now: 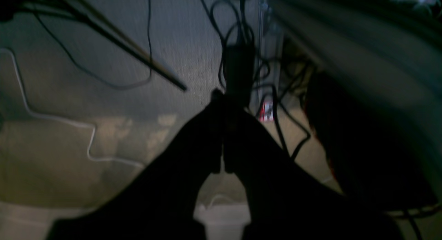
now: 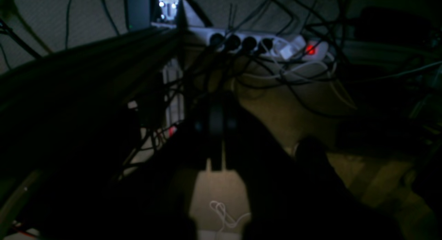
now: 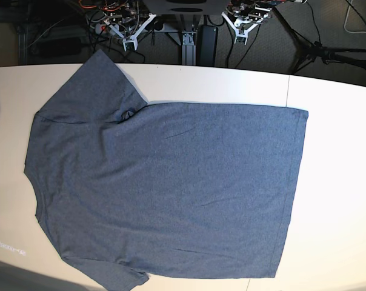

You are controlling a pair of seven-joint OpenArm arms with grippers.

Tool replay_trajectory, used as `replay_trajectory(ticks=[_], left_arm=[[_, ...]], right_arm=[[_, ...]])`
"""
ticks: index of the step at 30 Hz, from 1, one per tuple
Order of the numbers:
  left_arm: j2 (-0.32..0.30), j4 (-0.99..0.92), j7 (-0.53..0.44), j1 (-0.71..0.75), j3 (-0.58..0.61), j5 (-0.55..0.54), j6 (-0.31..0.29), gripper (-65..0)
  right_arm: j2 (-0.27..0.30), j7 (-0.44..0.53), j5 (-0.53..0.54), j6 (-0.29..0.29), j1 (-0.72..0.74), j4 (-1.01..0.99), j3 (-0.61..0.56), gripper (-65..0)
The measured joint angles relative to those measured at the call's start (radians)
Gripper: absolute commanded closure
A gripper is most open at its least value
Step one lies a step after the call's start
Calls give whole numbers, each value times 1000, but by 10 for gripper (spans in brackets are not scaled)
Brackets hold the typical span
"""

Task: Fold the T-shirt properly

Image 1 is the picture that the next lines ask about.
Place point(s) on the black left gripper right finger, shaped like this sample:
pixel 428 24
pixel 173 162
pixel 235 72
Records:
pixel 285 202

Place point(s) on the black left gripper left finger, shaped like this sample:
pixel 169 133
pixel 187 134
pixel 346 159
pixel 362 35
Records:
pixel 159 204

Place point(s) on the black tripod leg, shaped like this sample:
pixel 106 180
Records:
pixel 117 37

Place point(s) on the black power adapter brick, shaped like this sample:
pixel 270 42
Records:
pixel 238 72

